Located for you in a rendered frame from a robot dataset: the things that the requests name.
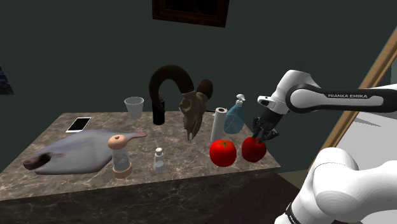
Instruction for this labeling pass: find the red apple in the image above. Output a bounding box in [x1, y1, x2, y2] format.
[241, 136, 267, 164]

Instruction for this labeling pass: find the blue spray bottle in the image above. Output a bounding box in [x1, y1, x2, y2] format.
[223, 94, 246, 135]

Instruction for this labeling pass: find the white paper towel roll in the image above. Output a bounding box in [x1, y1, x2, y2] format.
[210, 106, 228, 144]

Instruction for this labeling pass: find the red tomato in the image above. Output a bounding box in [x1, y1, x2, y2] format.
[209, 139, 237, 167]

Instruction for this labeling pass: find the horned animal skull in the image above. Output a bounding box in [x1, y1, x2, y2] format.
[148, 64, 214, 142]

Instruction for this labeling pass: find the black cylinder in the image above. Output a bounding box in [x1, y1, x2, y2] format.
[152, 97, 166, 126]

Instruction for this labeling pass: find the glass salt shaker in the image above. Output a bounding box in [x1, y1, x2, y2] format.
[153, 147, 166, 172]

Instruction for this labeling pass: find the white cup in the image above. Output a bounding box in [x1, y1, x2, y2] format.
[124, 96, 145, 120]

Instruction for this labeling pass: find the wood-topped glass pepper mill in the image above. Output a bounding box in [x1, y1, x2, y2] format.
[107, 134, 133, 179]

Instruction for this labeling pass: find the white phone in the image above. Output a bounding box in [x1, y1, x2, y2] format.
[65, 116, 92, 134]

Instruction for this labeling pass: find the wooden door frame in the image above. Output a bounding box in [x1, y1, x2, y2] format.
[307, 26, 397, 173]

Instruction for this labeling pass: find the dark framed wall picture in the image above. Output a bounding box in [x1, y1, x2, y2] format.
[151, 0, 230, 29]

